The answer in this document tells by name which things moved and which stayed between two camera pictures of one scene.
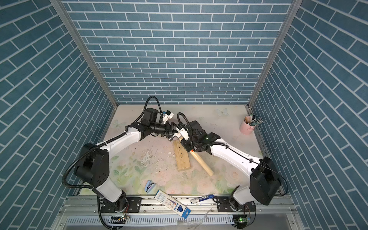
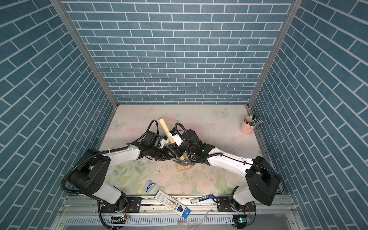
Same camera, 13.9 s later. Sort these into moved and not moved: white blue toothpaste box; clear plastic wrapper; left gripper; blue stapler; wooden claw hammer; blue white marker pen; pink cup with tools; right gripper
Moved: wooden claw hammer; right gripper; left gripper
Not moved: white blue toothpaste box; pink cup with tools; blue stapler; blue white marker pen; clear plastic wrapper
